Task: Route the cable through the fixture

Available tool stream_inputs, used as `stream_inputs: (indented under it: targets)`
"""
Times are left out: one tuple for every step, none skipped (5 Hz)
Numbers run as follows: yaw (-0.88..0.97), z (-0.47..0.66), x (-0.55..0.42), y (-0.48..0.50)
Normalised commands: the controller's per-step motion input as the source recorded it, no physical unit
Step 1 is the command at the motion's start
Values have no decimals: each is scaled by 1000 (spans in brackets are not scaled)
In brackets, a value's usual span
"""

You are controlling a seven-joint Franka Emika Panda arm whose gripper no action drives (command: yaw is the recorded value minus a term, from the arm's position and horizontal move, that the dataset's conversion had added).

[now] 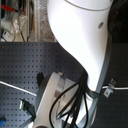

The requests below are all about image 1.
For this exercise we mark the clutter of tools background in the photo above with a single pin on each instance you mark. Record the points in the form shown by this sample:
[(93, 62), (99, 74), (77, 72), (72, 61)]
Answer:
[(16, 20)]

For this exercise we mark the metal cable clip right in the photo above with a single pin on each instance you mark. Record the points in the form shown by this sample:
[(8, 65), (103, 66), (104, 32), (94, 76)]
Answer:
[(111, 87)]

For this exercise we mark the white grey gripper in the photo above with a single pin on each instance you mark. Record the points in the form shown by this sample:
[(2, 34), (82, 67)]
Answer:
[(62, 103)]

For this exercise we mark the blue object at corner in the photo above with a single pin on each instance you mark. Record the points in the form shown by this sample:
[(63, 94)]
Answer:
[(2, 121)]

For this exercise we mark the black cable clip left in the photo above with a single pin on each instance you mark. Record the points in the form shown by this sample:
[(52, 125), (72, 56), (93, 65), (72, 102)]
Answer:
[(26, 106)]

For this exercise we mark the black perforated board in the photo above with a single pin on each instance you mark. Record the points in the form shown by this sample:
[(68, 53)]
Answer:
[(21, 62)]

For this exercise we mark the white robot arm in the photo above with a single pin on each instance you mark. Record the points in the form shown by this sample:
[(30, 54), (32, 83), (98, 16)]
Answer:
[(80, 26)]

